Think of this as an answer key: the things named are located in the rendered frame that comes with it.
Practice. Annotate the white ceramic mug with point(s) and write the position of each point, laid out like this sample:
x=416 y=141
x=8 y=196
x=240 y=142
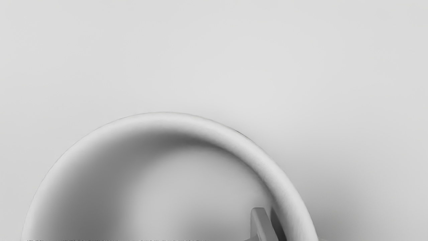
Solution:
x=100 y=174

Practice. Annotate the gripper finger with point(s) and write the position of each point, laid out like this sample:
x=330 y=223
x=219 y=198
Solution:
x=262 y=227

